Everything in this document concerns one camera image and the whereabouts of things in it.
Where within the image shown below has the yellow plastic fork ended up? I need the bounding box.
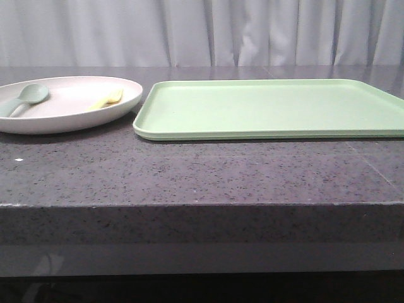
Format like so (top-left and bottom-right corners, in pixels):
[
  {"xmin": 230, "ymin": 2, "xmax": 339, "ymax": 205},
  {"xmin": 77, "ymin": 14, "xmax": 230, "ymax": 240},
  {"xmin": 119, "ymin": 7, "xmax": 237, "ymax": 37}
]
[{"xmin": 86, "ymin": 88, "xmax": 124, "ymax": 111}]

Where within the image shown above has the white round plate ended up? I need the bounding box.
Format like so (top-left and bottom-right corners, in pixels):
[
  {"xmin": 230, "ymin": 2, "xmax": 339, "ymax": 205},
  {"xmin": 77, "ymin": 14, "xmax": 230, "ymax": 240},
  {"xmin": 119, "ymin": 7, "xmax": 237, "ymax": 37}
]
[{"xmin": 1, "ymin": 76, "xmax": 143, "ymax": 134}]

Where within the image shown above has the light green tray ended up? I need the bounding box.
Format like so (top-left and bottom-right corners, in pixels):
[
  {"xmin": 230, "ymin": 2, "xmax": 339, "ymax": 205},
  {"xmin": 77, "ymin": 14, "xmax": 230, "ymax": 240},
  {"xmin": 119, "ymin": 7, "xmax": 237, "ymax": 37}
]
[{"xmin": 133, "ymin": 79, "xmax": 403, "ymax": 141}]

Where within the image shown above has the sage green spoon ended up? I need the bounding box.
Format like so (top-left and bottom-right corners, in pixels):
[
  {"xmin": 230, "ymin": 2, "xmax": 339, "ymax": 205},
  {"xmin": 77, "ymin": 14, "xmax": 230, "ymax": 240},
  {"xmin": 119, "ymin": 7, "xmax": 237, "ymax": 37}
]
[{"xmin": 1, "ymin": 83, "xmax": 49, "ymax": 117}]

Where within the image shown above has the grey curtain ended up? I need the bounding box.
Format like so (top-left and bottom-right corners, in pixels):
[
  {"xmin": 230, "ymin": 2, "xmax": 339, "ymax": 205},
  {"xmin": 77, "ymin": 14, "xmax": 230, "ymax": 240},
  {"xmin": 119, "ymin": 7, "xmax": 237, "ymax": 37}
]
[{"xmin": 1, "ymin": 1, "xmax": 403, "ymax": 67}]

